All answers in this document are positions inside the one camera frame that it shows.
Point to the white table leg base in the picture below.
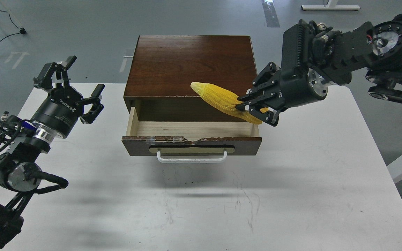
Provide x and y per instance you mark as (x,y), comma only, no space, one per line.
(330,5)

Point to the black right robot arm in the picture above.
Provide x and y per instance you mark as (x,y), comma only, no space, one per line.
(314,56)

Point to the wooden drawer with white handle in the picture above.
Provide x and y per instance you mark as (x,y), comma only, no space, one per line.
(190,138)

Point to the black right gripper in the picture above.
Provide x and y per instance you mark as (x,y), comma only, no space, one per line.
(294,82)

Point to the yellow corn cob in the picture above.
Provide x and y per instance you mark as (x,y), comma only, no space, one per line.
(222,100)

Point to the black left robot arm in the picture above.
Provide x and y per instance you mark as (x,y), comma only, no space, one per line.
(22,141)

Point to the dark wooden cabinet box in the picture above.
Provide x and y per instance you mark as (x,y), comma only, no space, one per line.
(163,68)

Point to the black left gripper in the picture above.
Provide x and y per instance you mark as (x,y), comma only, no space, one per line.
(64,105)

